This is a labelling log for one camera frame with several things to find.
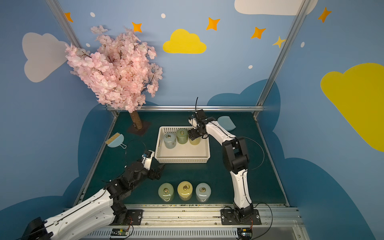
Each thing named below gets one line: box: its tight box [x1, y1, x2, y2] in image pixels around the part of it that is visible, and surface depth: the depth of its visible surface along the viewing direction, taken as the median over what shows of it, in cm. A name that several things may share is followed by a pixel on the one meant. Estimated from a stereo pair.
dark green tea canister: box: [158, 182, 175, 202], surface depth 77 cm
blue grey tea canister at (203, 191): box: [195, 182, 211, 203], surface depth 77 cm
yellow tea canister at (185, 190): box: [177, 181, 193, 201], surface depth 77 cm
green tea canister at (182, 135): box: [176, 128, 189, 145], surface depth 101 cm
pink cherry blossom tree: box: [65, 25, 163, 130], surface depth 73 cm
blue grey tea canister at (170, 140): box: [163, 133, 177, 149], surface depth 99 cm
